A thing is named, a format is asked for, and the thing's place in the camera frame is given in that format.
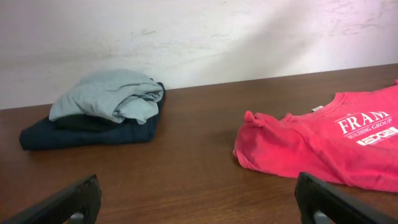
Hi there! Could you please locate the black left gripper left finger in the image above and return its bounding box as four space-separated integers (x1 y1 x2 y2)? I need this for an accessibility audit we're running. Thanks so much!
3 174 102 224

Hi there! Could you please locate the folded dark navy garment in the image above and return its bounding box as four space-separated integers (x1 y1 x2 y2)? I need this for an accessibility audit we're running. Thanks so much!
19 94 165 151

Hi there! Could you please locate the red FRAM t-shirt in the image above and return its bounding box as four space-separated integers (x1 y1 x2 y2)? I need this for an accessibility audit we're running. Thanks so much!
233 85 397 192

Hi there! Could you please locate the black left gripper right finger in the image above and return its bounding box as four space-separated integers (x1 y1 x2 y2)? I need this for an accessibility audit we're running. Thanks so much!
295 172 397 224

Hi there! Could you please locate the light grey crumpled garment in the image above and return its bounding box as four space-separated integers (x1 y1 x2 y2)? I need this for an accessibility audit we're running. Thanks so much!
49 69 165 124

